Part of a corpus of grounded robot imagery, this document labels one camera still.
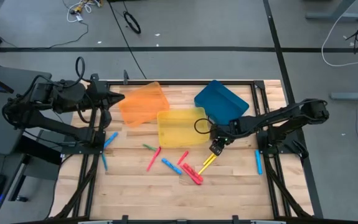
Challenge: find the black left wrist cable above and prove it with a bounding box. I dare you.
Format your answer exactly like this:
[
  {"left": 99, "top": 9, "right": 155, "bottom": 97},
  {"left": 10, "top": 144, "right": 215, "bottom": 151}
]
[{"left": 74, "top": 56, "right": 87, "bottom": 84}]

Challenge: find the yellow translucent plastic bin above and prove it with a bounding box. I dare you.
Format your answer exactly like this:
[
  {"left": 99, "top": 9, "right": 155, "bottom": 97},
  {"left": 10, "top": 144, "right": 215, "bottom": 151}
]
[{"left": 156, "top": 107, "right": 211, "bottom": 149}]

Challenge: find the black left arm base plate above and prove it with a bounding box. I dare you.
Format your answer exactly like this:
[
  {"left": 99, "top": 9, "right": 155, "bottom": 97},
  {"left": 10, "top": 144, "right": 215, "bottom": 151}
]
[{"left": 60, "top": 130, "right": 106, "bottom": 156}]

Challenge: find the white cable with power adapter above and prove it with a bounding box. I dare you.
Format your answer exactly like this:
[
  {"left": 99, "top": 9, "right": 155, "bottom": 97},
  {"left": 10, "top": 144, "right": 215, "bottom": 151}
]
[{"left": 65, "top": 0, "right": 103, "bottom": 24}]

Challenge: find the blue Sharpie highlighter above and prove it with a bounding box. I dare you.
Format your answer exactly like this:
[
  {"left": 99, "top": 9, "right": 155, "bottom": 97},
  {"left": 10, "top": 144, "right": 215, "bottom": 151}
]
[{"left": 161, "top": 157, "right": 183, "bottom": 175}]

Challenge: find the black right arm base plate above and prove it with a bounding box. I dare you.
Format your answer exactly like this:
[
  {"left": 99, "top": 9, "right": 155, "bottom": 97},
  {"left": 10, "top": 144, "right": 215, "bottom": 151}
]
[{"left": 256, "top": 129, "right": 304, "bottom": 156}]

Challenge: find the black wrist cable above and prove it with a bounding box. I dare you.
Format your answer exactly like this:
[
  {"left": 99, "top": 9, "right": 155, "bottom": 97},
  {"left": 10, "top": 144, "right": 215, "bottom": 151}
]
[
  {"left": 74, "top": 56, "right": 87, "bottom": 84},
  {"left": 194, "top": 117, "right": 219, "bottom": 135}
]

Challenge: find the slim dark blue marker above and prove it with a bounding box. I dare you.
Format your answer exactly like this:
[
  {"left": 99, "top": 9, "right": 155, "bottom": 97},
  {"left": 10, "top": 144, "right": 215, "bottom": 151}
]
[{"left": 255, "top": 149, "right": 263, "bottom": 175}]

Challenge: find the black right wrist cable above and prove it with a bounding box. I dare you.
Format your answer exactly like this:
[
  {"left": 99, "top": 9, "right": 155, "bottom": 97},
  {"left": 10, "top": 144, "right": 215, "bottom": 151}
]
[{"left": 194, "top": 117, "right": 219, "bottom": 135}]

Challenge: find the thin pink highlighter pen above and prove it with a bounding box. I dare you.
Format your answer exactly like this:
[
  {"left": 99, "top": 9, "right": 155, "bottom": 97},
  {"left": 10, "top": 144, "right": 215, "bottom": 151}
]
[{"left": 178, "top": 164, "right": 202, "bottom": 186}]

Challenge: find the coiled black cable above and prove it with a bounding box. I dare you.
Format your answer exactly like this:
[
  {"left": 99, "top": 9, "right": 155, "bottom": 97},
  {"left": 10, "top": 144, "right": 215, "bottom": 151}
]
[{"left": 123, "top": 11, "right": 142, "bottom": 35}]

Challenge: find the white floor cable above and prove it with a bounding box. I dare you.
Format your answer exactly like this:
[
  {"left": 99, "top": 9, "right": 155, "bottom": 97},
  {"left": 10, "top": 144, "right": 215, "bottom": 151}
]
[{"left": 321, "top": 0, "right": 358, "bottom": 68}]

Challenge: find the grey desk foot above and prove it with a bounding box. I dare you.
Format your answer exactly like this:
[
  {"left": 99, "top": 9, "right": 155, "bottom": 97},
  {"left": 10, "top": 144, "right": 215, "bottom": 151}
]
[
  {"left": 330, "top": 83, "right": 358, "bottom": 102},
  {"left": 305, "top": 0, "right": 358, "bottom": 22}
]

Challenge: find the long pink highlighter pen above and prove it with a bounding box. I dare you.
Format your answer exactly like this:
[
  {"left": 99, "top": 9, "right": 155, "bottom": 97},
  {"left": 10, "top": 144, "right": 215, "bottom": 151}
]
[{"left": 146, "top": 146, "right": 162, "bottom": 172}]

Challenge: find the orange translucent plastic bin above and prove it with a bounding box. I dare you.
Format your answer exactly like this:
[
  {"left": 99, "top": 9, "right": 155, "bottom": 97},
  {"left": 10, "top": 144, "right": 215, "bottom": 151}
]
[{"left": 118, "top": 81, "right": 171, "bottom": 128}]

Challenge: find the yellow highlighter pen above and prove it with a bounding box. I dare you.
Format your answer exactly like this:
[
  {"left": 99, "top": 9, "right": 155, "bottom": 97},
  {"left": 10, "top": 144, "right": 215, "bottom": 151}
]
[
  {"left": 197, "top": 156, "right": 219, "bottom": 175},
  {"left": 202, "top": 152, "right": 217, "bottom": 167}
]

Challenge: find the thin black floor cable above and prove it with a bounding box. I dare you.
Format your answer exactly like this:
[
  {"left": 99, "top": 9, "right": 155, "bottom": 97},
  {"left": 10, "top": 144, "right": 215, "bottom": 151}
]
[{"left": 48, "top": 19, "right": 90, "bottom": 50}]

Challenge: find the fat pink-red Sharpie highlighter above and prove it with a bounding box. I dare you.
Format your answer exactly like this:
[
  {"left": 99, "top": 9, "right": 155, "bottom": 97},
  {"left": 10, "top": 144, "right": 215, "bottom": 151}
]
[{"left": 183, "top": 162, "right": 204, "bottom": 183}]

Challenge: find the long black floor cable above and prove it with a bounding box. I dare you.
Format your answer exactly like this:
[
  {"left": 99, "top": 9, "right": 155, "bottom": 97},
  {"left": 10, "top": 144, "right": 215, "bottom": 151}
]
[{"left": 108, "top": 0, "right": 148, "bottom": 80}]

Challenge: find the short pink highlighter pen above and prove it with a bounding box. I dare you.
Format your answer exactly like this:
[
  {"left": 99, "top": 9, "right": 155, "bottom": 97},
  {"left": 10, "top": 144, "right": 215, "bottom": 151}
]
[{"left": 177, "top": 150, "right": 189, "bottom": 166}]

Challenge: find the blue plastic bin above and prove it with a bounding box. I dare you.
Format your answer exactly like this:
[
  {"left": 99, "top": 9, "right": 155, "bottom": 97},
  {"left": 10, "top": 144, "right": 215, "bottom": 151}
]
[{"left": 194, "top": 80, "right": 250, "bottom": 127}]

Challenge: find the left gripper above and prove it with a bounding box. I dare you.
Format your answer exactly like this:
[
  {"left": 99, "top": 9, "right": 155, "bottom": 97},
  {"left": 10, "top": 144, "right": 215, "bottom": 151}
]
[{"left": 87, "top": 73, "right": 126, "bottom": 129}]

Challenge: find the low dark desk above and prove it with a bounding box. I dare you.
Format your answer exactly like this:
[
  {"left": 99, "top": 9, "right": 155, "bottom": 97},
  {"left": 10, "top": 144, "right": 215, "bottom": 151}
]
[{"left": 0, "top": 151, "right": 27, "bottom": 224}]

